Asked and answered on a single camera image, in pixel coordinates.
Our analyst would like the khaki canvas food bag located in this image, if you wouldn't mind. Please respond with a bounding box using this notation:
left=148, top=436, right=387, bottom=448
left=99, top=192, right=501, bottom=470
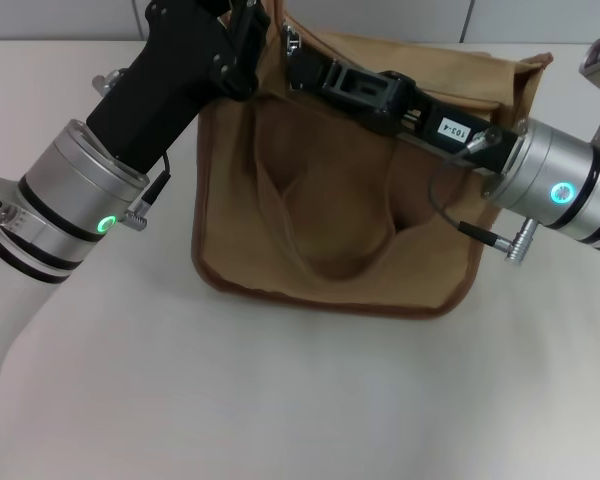
left=190, top=0, right=554, bottom=319

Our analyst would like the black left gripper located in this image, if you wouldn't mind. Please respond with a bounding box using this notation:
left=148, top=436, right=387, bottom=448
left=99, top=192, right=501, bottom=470
left=84, top=0, right=273, bottom=174

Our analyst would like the silver metal zipper pull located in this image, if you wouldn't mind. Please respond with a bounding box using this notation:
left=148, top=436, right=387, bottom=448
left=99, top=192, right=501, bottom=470
left=281, top=21, right=302, bottom=57

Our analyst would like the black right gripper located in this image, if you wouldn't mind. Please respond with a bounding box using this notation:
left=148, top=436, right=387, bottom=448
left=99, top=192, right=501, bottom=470
left=285, top=46, right=527, bottom=176

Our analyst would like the right gripper cable with connectors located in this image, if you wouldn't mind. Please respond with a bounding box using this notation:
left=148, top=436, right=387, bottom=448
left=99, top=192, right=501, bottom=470
left=427, top=126, right=539, bottom=264

